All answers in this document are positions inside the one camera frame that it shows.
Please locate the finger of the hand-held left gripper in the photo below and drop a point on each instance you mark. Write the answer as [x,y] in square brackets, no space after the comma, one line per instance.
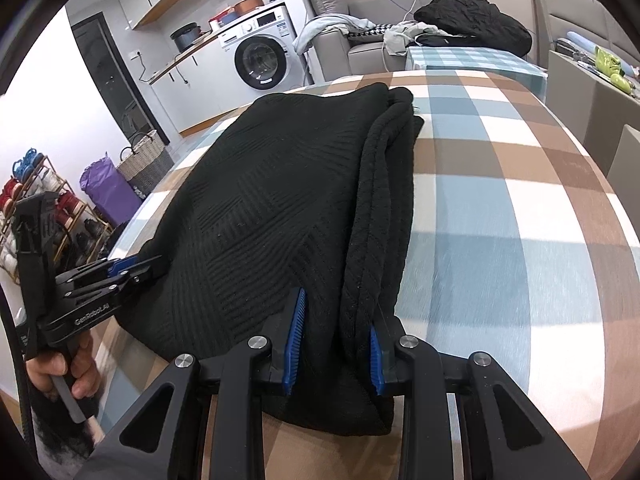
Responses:
[122,266]
[140,275]

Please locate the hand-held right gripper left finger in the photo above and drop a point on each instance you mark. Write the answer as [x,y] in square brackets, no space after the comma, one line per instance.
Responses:
[297,340]

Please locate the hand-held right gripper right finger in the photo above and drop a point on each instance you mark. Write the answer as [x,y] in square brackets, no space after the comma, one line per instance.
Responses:
[376,365]

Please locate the black knit sweater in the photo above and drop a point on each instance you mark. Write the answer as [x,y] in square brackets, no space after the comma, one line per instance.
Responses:
[260,200]

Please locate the person's left forearm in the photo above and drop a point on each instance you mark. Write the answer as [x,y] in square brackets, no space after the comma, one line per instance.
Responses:
[55,430]

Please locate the person's left hand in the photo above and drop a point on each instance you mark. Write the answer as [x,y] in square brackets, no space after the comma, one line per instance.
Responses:
[85,375]

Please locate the metal shoe rack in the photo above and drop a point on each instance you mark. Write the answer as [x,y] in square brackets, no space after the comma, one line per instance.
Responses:
[75,220]

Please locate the purple bag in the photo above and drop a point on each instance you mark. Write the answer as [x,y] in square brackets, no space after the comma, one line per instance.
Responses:
[107,192]

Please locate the woven laundry basket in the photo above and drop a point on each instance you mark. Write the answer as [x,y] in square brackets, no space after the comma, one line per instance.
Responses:
[145,162]

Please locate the white lower cabinets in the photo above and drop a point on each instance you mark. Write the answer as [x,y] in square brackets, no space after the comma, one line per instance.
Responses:
[195,90]

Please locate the plaid blanket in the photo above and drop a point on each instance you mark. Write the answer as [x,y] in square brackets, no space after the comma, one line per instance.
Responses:
[500,220]

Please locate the dark glass door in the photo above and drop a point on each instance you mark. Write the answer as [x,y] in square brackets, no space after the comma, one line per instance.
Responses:
[110,75]

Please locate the black cooking pot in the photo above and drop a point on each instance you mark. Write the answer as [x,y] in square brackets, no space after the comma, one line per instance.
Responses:
[185,37]

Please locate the white washing machine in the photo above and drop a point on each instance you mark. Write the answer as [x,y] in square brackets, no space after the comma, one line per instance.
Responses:
[260,57]

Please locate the red container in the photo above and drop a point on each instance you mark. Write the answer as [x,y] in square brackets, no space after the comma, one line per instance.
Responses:
[220,16]

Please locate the copper cooking pot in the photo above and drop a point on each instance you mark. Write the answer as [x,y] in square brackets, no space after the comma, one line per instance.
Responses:
[249,5]

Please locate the grey sofa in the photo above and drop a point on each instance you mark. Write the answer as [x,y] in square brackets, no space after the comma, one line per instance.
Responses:
[365,57]

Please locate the light blue throw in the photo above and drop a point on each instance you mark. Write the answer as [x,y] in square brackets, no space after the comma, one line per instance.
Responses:
[325,30]

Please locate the houndstooth cushion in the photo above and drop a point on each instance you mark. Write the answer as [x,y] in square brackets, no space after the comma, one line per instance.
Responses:
[367,31]

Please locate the beige side cabinet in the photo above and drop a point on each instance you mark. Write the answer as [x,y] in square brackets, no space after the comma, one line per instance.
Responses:
[575,90]
[627,170]

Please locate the pale grey garment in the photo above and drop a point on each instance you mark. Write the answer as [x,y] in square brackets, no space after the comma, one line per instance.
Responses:
[400,37]

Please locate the blue checked table cover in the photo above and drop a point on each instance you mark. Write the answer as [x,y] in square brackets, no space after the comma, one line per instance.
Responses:
[475,60]

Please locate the black quilted jacket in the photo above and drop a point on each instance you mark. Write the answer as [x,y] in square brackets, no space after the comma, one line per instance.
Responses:
[470,22]

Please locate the green plastic toy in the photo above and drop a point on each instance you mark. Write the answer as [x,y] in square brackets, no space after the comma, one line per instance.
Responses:
[622,84]
[607,61]

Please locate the blue pillow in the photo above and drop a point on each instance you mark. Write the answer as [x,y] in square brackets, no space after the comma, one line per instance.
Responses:
[590,41]

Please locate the beige padded headboard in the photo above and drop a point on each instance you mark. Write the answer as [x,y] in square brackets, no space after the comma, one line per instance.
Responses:
[565,10]

